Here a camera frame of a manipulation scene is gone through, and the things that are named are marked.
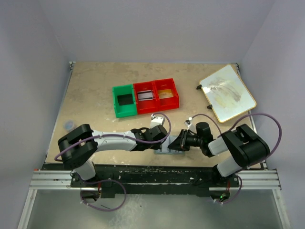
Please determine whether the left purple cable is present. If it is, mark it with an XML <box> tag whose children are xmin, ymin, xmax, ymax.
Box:
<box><xmin>54</xmin><ymin>112</ymin><xmax>172</xmax><ymax>162</ymax></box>

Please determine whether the orange credit card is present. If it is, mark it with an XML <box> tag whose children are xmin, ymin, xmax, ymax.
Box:
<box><xmin>158</xmin><ymin>89</ymin><xmax>173</xmax><ymax>99</ymax></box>

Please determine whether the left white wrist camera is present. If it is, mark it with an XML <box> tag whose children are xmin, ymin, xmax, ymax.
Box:
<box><xmin>150</xmin><ymin>114</ymin><xmax>165</xmax><ymax>128</ymax></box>

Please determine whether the whiteboard with wooden frame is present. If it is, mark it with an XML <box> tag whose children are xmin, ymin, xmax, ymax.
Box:
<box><xmin>196</xmin><ymin>64</ymin><xmax>257</xmax><ymax>123</ymax></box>

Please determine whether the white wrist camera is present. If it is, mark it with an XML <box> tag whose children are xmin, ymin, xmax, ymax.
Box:
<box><xmin>150</xmin><ymin>114</ymin><xmax>165</xmax><ymax>128</ymax></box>
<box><xmin>184</xmin><ymin>117</ymin><xmax>193</xmax><ymax>130</ymax></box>

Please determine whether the green card holder wallet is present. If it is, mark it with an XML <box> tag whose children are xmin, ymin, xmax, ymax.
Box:
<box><xmin>154</xmin><ymin>135</ymin><xmax>185</xmax><ymax>155</ymax></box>

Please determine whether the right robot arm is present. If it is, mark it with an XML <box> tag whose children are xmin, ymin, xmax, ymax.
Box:
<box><xmin>167</xmin><ymin>122</ymin><xmax>270</xmax><ymax>178</ymax></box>

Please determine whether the red plastic bin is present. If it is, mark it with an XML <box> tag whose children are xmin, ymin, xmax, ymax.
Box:
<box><xmin>133</xmin><ymin>81</ymin><xmax>158</xmax><ymax>115</ymax></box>
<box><xmin>154</xmin><ymin>78</ymin><xmax>180</xmax><ymax>111</ymax></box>

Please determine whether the black card in green bin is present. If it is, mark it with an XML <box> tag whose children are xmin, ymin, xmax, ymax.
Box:
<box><xmin>117</xmin><ymin>94</ymin><xmax>133</xmax><ymax>106</ymax></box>

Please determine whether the purple cable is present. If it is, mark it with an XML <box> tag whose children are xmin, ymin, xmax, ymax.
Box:
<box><xmin>54</xmin><ymin>112</ymin><xmax>172</xmax><ymax>162</ymax></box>
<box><xmin>188</xmin><ymin>113</ymin><xmax>283</xmax><ymax>167</ymax></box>

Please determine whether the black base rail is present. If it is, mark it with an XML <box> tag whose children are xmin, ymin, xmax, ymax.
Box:
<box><xmin>71</xmin><ymin>165</ymin><xmax>239</xmax><ymax>198</ymax></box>

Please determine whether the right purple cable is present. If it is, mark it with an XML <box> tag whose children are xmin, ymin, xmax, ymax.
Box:
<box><xmin>188</xmin><ymin>113</ymin><xmax>283</xmax><ymax>167</ymax></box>

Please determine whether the middle red plastic bin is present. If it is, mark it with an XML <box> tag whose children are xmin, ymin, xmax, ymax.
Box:
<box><xmin>133</xmin><ymin>81</ymin><xmax>158</xmax><ymax>115</ymax></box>

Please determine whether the white striped card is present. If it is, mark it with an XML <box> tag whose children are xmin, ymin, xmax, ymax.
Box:
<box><xmin>137</xmin><ymin>90</ymin><xmax>154</xmax><ymax>101</ymax></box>

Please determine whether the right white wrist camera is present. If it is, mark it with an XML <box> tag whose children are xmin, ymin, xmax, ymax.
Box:
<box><xmin>184</xmin><ymin>117</ymin><xmax>193</xmax><ymax>130</ymax></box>

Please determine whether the right red plastic bin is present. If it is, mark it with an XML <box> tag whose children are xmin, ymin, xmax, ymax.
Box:
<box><xmin>154</xmin><ymin>78</ymin><xmax>180</xmax><ymax>111</ymax></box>

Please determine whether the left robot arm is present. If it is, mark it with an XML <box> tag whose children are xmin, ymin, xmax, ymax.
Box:
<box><xmin>54</xmin><ymin>124</ymin><xmax>172</xmax><ymax>181</ymax></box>

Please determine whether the green plastic bin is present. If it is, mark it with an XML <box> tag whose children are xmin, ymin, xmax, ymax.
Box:
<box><xmin>112</xmin><ymin>84</ymin><xmax>138</xmax><ymax>118</ymax></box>

